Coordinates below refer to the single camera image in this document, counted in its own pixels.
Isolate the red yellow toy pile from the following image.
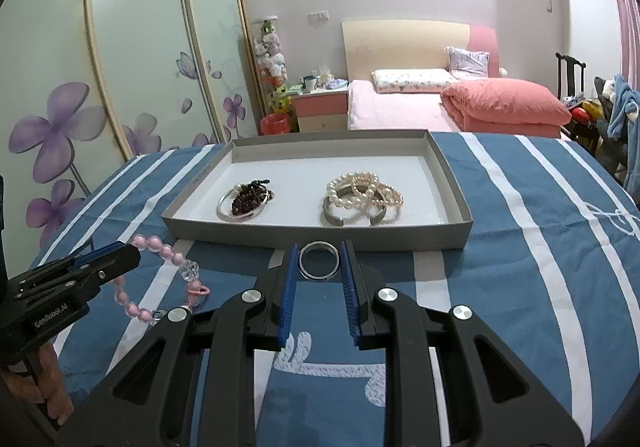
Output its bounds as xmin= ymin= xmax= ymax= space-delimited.
xmin=565 ymin=97 xmax=606 ymax=124

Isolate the pink curtain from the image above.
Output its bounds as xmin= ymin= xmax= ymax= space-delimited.
xmin=602 ymin=0 xmax=640 ymax=92

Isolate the person's left hand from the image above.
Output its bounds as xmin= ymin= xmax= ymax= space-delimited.
xmin=0 ymin=339 xmax=76 ymax=428

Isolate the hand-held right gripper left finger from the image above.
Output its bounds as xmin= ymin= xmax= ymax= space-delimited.
xmin=55 ymin=241 xmax=301 ymax=447

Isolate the pink white nightstand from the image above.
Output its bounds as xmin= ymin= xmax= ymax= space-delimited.
xmin=290 ymin=86 xmax=349 ymax=132

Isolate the black bead bracelet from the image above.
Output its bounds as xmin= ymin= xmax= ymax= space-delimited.
xmin=245 ymin=178 xmax=275 ymax=200

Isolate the thin silver bangle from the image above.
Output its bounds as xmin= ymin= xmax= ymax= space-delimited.
xmin=216 ymin=184 xmax=268 ymax=222

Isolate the small pink pearl bracelet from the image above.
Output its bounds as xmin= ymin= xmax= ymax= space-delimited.
xmin=352 ymin=174 xmax=405 ymax=211

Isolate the pink bed sheet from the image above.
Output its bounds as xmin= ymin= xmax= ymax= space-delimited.
xmin=346 ymin=79 xmax=561 ymax=138

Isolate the purple floral pillow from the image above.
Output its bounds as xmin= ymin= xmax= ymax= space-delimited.
xmin=446 ymin=46 xmax=490 ymax=80

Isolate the cream pink bed headboard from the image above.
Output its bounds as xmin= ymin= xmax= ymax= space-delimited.
xmin=341 ymin=18 xmax=501 ymax=78

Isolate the blue plush robe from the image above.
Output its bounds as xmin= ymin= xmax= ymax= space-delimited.
xmin=607 ymin=74 xmax=640 ymax=138

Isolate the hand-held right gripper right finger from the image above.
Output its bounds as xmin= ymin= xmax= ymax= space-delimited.
xmin=340 ymin=240 xmax=586 ymax=447

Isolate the silver ring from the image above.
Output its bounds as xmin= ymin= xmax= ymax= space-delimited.
xmin=298 ymin=241 xmax=341 ymax=282

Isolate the pink bead bracelet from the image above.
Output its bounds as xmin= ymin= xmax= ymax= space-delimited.
xmin=112 ymin=234 xmax=210 ymax=326

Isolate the floral sliding door wardrobe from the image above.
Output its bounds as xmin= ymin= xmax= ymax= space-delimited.
xmin=0 ymin=0 xmax=266 ymax=248

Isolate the dark red bead bracelet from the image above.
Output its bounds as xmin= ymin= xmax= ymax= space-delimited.
xmin=230 ymin=182 xmax=273 ymax=218

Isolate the large white pearl bracelet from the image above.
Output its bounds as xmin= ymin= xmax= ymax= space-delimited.
xmin=325 ymin=170 xmax=381 ymax=214

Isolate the coral folded duvet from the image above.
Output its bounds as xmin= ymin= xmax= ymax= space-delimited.
xmin=440 ymin=78 xmax=572 ymax=132

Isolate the red waste bin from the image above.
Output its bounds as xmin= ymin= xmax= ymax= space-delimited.
xmin=259 ymin=113 xmax=291 ymax=135

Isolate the blue white striped bedsheet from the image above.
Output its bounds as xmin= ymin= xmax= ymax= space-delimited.
xmin=30 ymin=129 xmax=640 ymax=447

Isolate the wide silver cuff bangle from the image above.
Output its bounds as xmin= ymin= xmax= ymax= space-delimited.
xmin=320 ymin=197 xmax=388 ymax=228

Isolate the grey cardboard box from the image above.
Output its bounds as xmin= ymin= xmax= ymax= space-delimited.
xmin=161 ymin=129 xmax=474 ymax=252

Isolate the dark wooden chair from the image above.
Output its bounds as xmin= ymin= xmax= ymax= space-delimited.
xmin=555 ymin=52 xmax=601 ymax=148

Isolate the white patterned pillow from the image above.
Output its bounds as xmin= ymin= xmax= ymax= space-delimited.
xmin=371 ymin=68 xmax=458 ymax=94

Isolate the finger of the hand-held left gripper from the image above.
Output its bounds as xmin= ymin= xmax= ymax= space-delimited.
xmin=15 ymin=243 xmax=142 ymax=313
xmin=20 ymin=242 xmax=123 ymax=284

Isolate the plush toy stack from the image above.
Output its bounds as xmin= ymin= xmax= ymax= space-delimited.
xmin=252 ymin=17 xmax=292 ymax=115

